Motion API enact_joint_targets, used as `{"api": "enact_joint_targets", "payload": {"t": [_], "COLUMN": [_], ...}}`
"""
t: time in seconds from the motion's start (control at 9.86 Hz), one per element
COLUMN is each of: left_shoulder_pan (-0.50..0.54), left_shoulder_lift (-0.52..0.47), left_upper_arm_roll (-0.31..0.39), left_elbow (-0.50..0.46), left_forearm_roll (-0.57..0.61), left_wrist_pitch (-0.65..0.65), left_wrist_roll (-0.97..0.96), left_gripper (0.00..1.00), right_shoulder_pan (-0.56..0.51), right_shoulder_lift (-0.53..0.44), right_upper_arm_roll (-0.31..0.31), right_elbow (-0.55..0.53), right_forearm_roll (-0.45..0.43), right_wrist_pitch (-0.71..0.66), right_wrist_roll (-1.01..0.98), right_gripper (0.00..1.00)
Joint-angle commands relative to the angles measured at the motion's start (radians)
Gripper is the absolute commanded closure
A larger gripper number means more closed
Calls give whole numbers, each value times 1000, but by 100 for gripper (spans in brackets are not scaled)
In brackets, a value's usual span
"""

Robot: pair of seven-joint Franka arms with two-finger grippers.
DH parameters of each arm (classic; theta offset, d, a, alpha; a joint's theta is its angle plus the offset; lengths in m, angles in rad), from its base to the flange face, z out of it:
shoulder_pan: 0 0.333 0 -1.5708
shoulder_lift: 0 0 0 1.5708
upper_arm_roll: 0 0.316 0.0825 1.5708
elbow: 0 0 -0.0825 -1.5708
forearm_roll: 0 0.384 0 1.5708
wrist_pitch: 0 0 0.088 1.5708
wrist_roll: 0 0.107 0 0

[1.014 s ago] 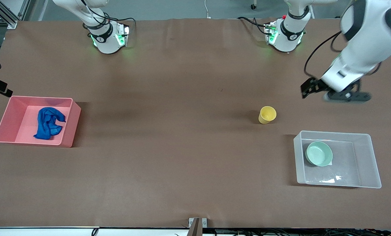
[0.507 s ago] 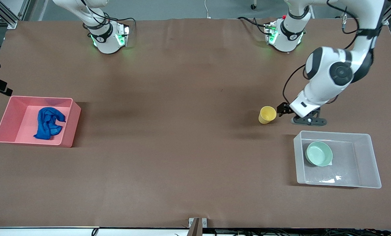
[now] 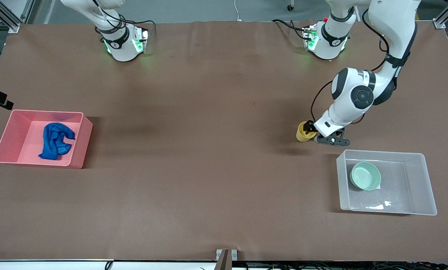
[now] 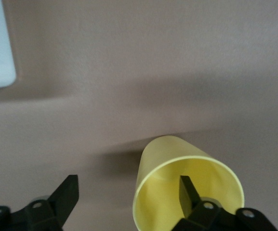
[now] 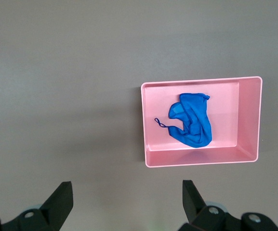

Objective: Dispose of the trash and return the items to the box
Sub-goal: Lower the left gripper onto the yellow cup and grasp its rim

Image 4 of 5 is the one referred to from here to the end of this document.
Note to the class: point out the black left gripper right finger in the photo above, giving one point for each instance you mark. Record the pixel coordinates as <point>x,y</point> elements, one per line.
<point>201,216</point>

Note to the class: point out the yellow plastic cup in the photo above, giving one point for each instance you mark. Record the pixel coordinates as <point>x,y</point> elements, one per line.
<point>167,154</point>

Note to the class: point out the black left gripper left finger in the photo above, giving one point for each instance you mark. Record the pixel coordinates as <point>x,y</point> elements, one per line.
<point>52,211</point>

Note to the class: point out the brown table cover sheet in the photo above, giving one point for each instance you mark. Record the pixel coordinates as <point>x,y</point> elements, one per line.
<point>153,72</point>

